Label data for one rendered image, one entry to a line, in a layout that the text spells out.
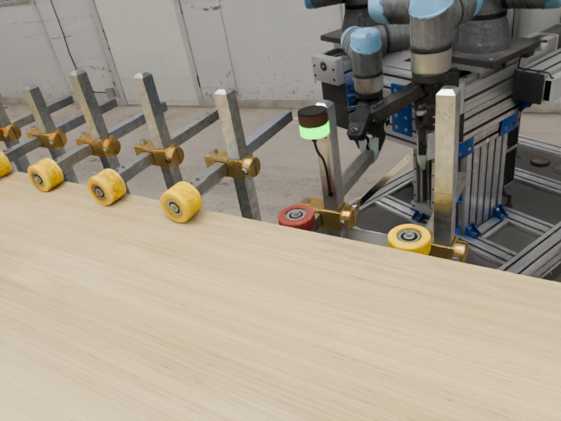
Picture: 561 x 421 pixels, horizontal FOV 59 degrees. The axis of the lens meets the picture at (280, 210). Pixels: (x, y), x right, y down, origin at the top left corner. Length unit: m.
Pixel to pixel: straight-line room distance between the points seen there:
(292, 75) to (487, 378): 3.57
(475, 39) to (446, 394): 1.06
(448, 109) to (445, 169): 0.12
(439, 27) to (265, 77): 3.33
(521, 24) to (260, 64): 2.61
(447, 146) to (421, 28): 0.22
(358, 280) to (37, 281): 0.65
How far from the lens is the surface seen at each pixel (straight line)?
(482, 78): 1.54
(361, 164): 1.34
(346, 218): 1.13
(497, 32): 1.56
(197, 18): 4.40
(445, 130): 0.95
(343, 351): 0.78
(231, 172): 1.23
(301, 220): 1.05
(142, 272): 1.04
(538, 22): 2.02
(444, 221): 1.05
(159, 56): 4.76
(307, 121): 0.98
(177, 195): 1.11
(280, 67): 4.15
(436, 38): 0.98
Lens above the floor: 1.48
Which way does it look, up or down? 32 degrees down
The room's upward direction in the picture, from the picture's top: 10 degrees counter-clockwise
